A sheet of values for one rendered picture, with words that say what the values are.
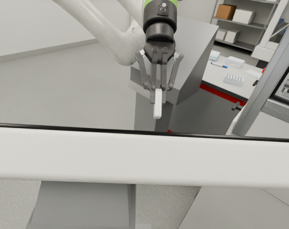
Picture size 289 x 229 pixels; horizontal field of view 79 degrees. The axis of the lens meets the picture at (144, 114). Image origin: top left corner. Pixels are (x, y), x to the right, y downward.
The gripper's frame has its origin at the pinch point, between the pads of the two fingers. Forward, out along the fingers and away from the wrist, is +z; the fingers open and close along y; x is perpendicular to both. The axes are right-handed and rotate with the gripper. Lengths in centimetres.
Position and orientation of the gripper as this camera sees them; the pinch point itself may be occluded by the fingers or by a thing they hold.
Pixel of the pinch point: (157, 104)
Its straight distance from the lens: 43.9
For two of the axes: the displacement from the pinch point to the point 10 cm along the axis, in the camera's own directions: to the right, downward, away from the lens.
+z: -0.4, 9.8, -1.9
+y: 10.0, 0.5, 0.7
